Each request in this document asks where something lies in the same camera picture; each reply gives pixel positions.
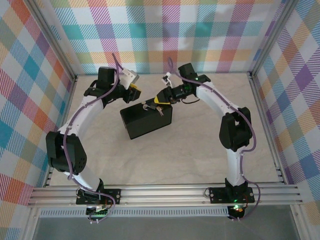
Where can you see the black box with painted lid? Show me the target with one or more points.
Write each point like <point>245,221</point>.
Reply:
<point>147,122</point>

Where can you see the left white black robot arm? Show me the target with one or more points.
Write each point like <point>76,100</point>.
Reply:
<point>65,152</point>

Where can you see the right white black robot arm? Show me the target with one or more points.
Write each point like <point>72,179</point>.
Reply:
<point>235,130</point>

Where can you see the aluminium frame post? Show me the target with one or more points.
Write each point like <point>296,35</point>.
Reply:
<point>53,42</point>
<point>272,37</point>

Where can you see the aluminium side rail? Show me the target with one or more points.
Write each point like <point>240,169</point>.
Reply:
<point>58,120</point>
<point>270,140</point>

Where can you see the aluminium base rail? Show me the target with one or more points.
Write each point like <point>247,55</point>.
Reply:
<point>162,195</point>

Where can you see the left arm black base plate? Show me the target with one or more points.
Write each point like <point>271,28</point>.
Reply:
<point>112,196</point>

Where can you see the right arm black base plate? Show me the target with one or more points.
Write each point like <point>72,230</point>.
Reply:
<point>218,195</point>

